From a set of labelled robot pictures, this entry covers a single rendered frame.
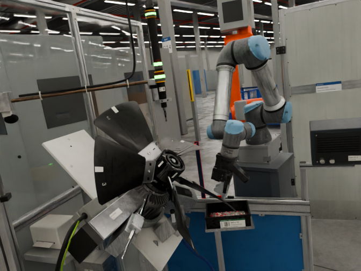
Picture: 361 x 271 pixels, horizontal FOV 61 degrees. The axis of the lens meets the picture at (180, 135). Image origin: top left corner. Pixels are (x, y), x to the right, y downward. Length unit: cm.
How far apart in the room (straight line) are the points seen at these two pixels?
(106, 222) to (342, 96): 240
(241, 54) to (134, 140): 63
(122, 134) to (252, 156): 82
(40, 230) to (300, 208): 125
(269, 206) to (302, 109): 149
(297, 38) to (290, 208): 171
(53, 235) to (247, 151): 110
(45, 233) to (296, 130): 228
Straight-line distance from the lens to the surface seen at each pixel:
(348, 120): 158
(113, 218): 109
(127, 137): 129
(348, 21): 300
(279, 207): 168
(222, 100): 146
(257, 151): 178
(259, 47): 145
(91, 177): 133
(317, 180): 317
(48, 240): 158
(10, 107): 128
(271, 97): 163
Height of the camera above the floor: 155
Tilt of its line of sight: 11 degrees down
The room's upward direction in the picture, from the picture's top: 8 degrees counter-clockwise
